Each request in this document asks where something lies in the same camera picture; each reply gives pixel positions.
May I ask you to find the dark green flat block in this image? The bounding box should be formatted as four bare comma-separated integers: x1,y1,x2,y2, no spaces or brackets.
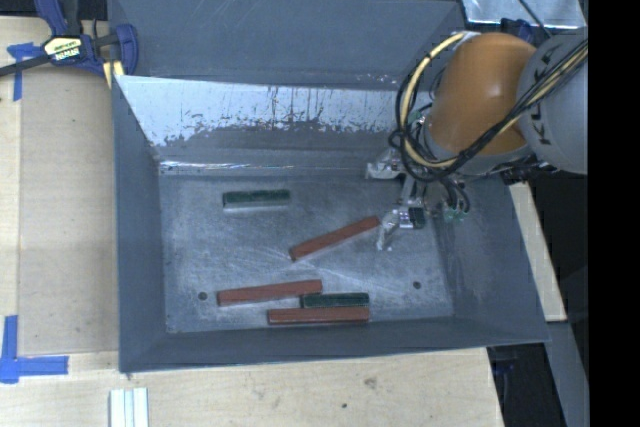
221,188,293,212
299,291,372,310

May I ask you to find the red-brown flat block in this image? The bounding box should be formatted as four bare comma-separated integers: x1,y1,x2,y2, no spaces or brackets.
215,278,325,308
288,214,383,263
266,305,372,328

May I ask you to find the grey metal bin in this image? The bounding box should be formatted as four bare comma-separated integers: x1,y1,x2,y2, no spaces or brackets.
104,0,552,374

